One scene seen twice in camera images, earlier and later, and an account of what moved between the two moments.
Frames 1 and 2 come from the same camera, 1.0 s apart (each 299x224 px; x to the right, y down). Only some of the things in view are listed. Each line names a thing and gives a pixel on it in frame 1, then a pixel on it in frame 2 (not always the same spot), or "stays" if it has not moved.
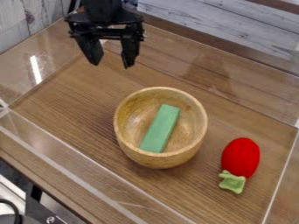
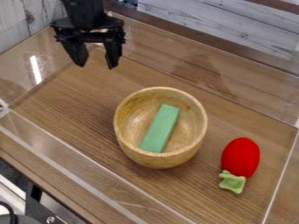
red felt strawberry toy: [241, 158] stays
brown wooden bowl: [161, 126] stays
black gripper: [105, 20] to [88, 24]
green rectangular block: [160, 128] stays
